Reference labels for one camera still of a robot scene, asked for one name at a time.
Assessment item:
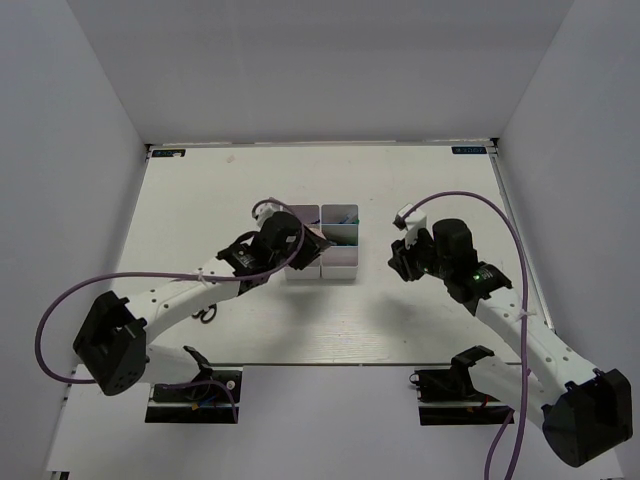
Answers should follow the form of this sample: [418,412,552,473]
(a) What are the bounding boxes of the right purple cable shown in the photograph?
[399,191,532,480]

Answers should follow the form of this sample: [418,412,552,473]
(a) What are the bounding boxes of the left white organizer bin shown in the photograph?
[284,204,321,282]

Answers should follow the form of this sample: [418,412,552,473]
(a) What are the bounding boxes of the white organizer bin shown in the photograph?
[284,204,321,282]
[320,204,359,281]

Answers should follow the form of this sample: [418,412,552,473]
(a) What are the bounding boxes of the left blue corner label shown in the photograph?
[151,149,186,158]

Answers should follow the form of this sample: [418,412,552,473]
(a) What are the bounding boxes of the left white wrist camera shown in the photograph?
[251,197,282,227]

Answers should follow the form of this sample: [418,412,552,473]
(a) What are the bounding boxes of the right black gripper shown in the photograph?
[388,225,452,282]

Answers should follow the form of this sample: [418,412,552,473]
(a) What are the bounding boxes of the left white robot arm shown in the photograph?
[73,211,331,396]

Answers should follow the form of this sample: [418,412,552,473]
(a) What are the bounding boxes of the blue corner label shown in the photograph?
[151,149,186,158]
[451,145,487,155]

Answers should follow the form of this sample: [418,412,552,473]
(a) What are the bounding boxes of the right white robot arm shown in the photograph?
[388,212,633,467]

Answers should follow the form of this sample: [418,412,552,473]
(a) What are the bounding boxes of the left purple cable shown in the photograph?
[35,198,306,424]

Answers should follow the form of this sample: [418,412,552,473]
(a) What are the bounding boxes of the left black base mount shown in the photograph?
[145,367,243,424]

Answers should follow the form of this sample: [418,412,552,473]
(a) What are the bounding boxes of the black handled scissors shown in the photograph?
[191,304,217,324]

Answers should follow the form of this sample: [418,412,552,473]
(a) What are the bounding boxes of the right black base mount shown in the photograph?
[409,368,511,426]

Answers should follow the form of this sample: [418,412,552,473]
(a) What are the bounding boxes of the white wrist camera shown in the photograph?
[393,203,427,248]
[251,197,282,227]

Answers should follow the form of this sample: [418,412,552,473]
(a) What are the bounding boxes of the purple cable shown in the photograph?
[35,198,306,424]
[399,191,532,480]

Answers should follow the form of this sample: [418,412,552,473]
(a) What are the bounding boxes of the right blue corner label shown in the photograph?
[451,145,487,155]

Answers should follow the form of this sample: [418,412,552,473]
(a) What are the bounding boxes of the right white organizer bin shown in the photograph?
[320,204,359,281]

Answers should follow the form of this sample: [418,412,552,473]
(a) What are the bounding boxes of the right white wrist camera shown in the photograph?
[393,203,427,248]

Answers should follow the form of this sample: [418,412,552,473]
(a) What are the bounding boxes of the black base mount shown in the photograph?
[409,368,511,426]
[145,367,243,424]

